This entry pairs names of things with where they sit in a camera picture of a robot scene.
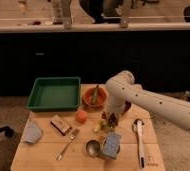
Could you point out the green grapes bunch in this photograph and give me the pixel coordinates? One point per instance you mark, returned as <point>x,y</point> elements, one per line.
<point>103,125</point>

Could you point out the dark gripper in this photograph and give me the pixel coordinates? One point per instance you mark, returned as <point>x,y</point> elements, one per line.
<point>110,119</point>

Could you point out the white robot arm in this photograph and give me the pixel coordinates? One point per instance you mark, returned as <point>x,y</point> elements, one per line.
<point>121,89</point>

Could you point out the green vegetable in bowl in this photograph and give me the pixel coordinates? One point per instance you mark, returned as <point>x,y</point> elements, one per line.
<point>95,95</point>

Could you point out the orange bowl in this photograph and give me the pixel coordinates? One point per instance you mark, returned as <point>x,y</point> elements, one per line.
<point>102,96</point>

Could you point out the brown rectangular block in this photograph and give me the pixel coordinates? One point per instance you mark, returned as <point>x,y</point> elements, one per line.
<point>60,124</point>

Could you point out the wooden table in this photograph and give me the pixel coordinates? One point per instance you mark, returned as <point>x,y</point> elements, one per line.
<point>41,156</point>

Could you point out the green plastic tray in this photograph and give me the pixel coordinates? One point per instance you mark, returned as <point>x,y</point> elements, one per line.
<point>55,94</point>

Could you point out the orange fruit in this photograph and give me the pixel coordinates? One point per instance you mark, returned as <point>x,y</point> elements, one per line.
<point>81,116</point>

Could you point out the white handled spatula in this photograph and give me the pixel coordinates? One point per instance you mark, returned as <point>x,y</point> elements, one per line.
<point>138,129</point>

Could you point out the silver fork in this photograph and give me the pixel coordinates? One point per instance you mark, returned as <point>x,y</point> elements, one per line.
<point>72,137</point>

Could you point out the blue sponge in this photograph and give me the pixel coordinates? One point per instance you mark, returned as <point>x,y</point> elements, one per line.
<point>111,145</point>

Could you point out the silver metal spoon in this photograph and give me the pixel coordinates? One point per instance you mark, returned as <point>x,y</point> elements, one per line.
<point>93,148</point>

